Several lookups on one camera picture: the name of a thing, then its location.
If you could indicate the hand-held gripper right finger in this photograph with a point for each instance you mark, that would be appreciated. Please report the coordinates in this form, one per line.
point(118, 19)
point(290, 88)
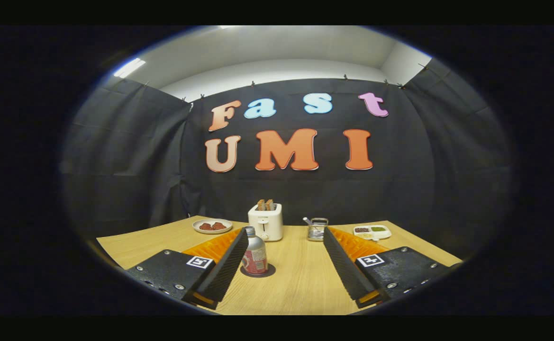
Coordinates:
point(345, 270)

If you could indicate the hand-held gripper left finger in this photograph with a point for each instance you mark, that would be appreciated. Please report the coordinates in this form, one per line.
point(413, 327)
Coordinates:
point(227, 270)

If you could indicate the silver juice bottle red label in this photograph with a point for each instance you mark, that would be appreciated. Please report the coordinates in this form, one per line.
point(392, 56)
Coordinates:
point(255, 255)

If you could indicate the dark brown round coaster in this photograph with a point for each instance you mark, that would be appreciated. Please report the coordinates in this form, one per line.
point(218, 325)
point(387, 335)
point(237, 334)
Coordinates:
point(270, 271)

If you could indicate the red food piece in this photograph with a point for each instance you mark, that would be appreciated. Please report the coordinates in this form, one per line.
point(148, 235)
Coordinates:
point(219, 226)
point(205, 227)

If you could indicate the wooden table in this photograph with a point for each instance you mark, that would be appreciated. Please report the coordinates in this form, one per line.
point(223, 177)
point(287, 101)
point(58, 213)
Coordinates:
point(300, 284)

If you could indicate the small white round plate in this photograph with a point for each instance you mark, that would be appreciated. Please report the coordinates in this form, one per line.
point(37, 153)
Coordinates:
point(196, 228)

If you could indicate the white divided sauce dish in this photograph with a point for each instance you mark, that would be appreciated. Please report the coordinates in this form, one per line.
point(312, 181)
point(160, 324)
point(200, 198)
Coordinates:
point(385, 234)

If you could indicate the white toaster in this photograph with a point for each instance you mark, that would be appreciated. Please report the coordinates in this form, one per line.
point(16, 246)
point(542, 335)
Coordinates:
point(272, 225)

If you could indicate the brown toast slice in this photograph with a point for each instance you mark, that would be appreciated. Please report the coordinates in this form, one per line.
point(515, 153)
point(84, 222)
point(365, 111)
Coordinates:
point(270, 205)
point(260, 205)

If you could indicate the long ceiling light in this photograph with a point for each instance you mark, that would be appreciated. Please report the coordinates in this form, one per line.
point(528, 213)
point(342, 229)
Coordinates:
point(129, 67)

